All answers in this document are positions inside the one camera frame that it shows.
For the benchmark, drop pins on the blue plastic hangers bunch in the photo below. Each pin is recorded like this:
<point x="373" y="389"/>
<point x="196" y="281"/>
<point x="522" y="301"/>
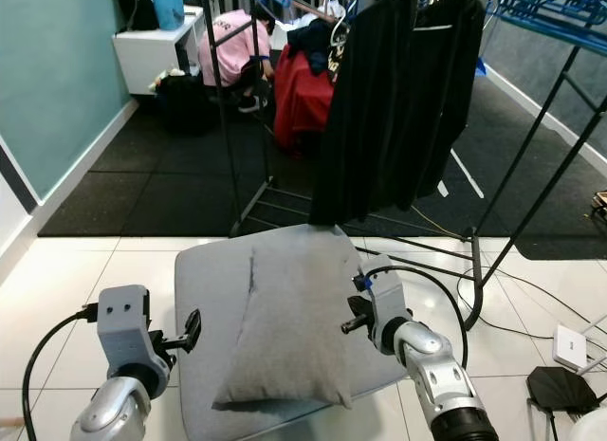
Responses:
<point x="555" y="9"/>

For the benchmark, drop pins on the black metal clothes rack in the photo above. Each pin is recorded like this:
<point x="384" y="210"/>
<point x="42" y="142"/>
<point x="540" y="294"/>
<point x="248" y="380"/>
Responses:
<point x="474" y="280"/>

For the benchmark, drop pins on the black backpack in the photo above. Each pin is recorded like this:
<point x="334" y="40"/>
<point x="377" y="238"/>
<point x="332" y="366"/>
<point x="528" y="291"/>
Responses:
<point x="185" y="101"/>

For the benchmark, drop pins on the red cloth covered furniture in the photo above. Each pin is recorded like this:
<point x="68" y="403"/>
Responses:
<point x="299" y="100"/>

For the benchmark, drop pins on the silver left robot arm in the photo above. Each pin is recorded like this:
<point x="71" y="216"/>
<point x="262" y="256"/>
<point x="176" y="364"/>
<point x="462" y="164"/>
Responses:
<point x="104" y="413"/>

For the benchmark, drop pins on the white router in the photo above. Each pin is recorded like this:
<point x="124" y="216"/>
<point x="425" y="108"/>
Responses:
<point x="571" y="348"/>

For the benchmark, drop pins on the black rubber floor mat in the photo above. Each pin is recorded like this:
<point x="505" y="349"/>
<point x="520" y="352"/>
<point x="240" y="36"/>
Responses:
<point x="133" y="194"/>

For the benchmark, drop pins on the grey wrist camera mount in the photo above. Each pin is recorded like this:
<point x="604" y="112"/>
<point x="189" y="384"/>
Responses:
<point x="387" y="303"/>
<point x="125" y="332"/>

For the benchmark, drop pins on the black hanging garment white tag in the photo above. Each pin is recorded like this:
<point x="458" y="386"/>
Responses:
<point x="450" y="90"/>

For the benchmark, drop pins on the dark clothes pile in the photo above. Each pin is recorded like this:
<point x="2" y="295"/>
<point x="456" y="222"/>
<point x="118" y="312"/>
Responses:
<point x="313" y="38"/>

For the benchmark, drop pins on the white desk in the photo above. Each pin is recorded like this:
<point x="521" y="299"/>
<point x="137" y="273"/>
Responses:
<point x="147" y="52"/>

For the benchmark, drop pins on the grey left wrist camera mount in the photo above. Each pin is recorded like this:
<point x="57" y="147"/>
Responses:
<point x="125" y="332"/>

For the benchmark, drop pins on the person in pink shirt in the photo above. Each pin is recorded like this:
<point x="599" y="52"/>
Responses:
<point x="232" y="47"/>

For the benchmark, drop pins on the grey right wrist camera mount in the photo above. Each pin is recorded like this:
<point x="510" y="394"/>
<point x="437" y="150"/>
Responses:
<point x="387" y="303"/>

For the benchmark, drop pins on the blue bag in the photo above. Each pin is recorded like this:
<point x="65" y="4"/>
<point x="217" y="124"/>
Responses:
<point x="169" y="5"/>

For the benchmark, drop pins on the long black hanging garment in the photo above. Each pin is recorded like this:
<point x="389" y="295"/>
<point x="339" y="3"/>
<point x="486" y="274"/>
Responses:
<point x="370" y="119"/>

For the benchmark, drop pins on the black flat device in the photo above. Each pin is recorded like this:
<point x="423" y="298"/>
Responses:
<point x="561" y="389"/>

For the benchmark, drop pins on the grey pillow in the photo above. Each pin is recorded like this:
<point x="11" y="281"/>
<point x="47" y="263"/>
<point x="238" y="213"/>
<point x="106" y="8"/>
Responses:
<point x="294" y="327"/>

